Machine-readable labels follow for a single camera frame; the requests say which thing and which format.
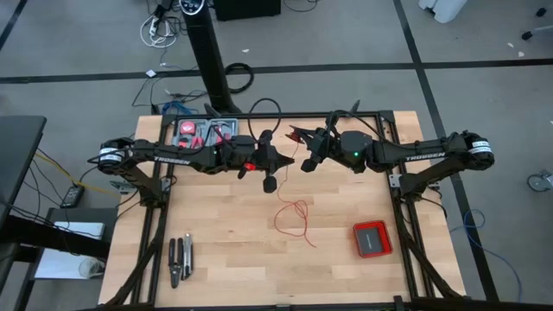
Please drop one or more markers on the black aluminium table frame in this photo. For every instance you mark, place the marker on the black aluminium table frame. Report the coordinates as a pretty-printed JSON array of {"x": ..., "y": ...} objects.
[{"x": 302, "y": 115}]

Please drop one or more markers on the white sheet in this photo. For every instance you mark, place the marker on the white sheet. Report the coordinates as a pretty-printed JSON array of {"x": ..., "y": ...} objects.
[{"x": 56, "y": 265}]

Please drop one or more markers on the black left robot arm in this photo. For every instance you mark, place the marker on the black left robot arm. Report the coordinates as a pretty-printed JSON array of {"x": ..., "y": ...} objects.
[{"x": 173, "y": 157}]

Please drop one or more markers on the black desk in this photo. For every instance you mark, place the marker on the black desk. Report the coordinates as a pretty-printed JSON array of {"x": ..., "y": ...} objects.
[{"x": 17, "y": 147}]

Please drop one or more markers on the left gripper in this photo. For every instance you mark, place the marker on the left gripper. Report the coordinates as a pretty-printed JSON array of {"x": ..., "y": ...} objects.
[{"x": 242, "y": 151}]

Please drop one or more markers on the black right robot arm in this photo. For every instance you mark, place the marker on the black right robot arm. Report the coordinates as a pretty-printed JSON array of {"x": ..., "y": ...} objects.
[{"x": 423, "y": 153}]

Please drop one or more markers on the red tray with dark base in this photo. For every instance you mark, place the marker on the red tray with dark base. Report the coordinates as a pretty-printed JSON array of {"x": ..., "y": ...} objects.
[{"x": 372, "y": 239}]

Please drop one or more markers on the grey caster wheel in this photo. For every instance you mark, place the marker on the grey caster wheel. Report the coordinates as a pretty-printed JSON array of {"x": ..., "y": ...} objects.
[{"x": 538, "y": 182}]

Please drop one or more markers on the small white adapter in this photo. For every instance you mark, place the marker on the small white adapter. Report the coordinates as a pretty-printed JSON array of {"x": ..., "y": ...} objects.
[{"x": 150, "y": 73}]

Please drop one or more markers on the red tape measure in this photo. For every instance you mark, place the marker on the red tape measure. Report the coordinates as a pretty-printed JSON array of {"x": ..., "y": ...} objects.
[{"x": 188, "y": 128}]

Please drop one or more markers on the black power adapter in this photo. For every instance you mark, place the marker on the black power adapter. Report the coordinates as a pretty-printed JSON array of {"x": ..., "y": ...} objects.
[{"x": 72, "y": 196}]

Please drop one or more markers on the grey tool kit case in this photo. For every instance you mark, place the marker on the grey tool kit case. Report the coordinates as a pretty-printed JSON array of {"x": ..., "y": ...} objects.
[{"x": 205, "y": 125}]

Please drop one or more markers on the clear plastic cup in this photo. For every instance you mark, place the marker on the clear plastic cup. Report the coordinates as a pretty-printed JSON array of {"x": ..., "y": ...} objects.
[{"x": 90, "y": 268}]

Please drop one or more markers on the black tower fan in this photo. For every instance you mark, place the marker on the black tower fan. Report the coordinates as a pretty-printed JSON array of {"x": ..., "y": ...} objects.
[{"x": 207, "y": 52}]

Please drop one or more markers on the black box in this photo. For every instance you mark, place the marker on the black box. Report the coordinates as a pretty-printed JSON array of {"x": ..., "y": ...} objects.
[{"x": 246, "y": 8}]

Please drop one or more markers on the white plastic object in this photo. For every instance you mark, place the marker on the white plastic object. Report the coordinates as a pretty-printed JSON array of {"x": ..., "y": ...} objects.
[{"x": 445, "y": 8}]

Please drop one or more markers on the white flat device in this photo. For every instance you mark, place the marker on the white flat device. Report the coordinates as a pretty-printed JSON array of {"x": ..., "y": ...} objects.
[{"x": 80, "y": 229}]

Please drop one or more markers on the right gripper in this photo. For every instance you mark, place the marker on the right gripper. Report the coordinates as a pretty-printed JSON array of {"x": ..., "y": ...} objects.
[{"x": 352, "y": 149}]

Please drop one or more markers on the small silver hammer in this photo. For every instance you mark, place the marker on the small silver hammer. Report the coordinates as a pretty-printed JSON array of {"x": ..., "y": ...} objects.
[{"x": 221, "y": 125}]

